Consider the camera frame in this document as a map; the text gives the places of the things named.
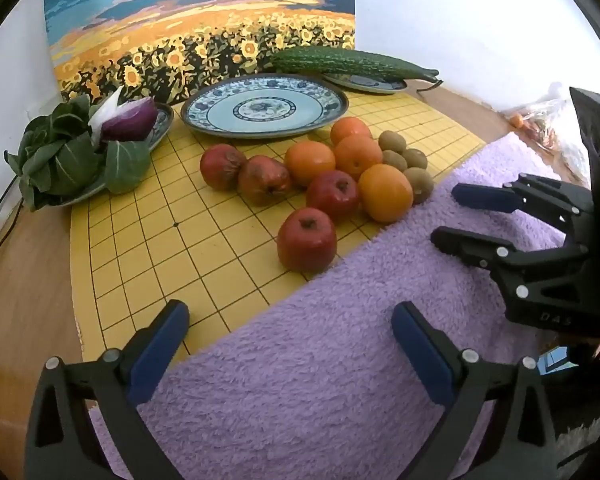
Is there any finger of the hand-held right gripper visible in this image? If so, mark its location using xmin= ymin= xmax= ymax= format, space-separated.
xmin=451 ymin=174 xmax=594 ymax=234
xmin=430 ymin=226 xmax=589 ymax=307

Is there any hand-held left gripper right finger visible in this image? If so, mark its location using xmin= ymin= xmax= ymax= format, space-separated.
xmin=391 ymin=301 xmax=566 ymax=480

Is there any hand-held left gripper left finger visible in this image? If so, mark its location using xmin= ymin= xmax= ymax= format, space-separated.
xmin=24 ymin=299 xmax=191 ymax=480

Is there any brown kiwi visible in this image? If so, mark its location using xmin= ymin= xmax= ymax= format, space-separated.
xmin=378 ymin=130 xmax=407 ymax=153
xmin=402 ymin=148 xmax=429 ymax=171
xmin=381 ymin=150 xmax=409 ymax=173
xmin=404 ymin=167 xmax=435 ymax=205

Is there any orange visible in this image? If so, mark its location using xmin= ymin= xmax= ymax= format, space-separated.
xmin=330 ymin=116 xmax=372 ymax=147
xmin=358 ymin=164 xmax=414 ymax=224
xmin=334 ymin=134 xmax=384 ymax=181
xmin=284 ymin=141 xmax=337 ymax=188

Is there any smooth red apple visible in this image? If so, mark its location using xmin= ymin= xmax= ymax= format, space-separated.
xmin=277 ymin=207 xmax=338 ymax=274
xmin=306 ymin=170 xmax=361 ymax=222

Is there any wrinkled red apple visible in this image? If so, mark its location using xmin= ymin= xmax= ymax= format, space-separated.
xmin=237 ymin=155 xmax=293 ymax=207
xmin=200 ymin=144 xmax=247 ymax=192

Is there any large blue patterned plate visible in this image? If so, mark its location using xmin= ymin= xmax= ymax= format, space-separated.
xmin=180 ymin=74 xmax=350 ymax=140

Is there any clear plastic bag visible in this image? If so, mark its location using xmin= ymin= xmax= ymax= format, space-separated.
xmin=500 ymin=82 xmax=593 ymax=186

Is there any yellow grid go board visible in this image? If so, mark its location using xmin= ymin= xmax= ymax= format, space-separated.
xmin=70 ymin=91 xmax=487 ymax=363

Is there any purple fluffy towel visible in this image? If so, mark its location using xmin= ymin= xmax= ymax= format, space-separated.
xmin=87 ymin=132 xmax=581 ymax=480

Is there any green cucumber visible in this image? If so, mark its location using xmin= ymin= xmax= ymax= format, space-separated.
xmin=347 ymin=50 xmax=440 ymax=82
xmin=270 ymin=45 xmax=376 ymax=77

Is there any small blue patterned plate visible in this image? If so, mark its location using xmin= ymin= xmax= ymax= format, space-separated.
xmin=322 ymin=72 xmax=408 ymax=95

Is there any green bok choy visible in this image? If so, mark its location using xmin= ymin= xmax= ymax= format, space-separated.
xmin=5 ymin=95 xmax=153 ymax=212

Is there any blue plate under vegetables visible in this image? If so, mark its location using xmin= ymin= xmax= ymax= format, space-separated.
xmin=55 ymin=102 xmax=175 ymax=206

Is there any purple red cabbage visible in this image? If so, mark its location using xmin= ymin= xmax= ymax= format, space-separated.
xmin=87 ymin=87 xmax=160 ymax=143

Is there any sunflower field painting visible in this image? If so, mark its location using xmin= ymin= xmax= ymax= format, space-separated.
xmin=44 ymin=0 xmax=356 ymax=106

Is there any black cable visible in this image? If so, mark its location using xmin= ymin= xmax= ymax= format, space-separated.
xmin=0 ymin=175 xmax=26 ymax=301

